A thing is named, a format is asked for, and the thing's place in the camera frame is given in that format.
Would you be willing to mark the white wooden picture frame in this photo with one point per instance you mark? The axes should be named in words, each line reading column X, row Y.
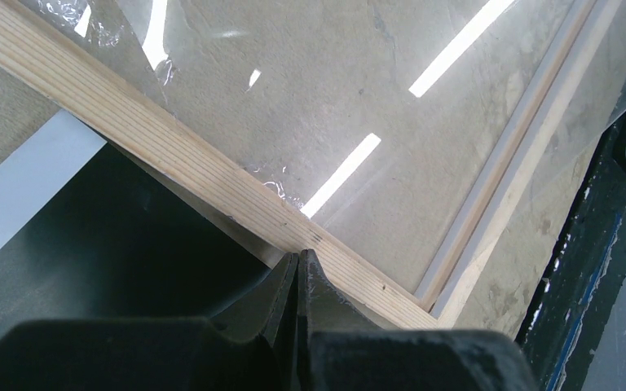
column 44, row 59

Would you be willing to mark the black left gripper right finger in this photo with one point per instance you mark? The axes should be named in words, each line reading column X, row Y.
column 340, row 348

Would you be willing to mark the clear acrylic sheet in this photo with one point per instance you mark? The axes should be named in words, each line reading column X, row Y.
column 374, row 118

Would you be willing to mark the large printed photo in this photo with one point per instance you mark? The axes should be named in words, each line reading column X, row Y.
column 85, row 233

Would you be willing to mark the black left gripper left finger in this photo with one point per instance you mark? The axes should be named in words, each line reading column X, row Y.
column 247, row 347

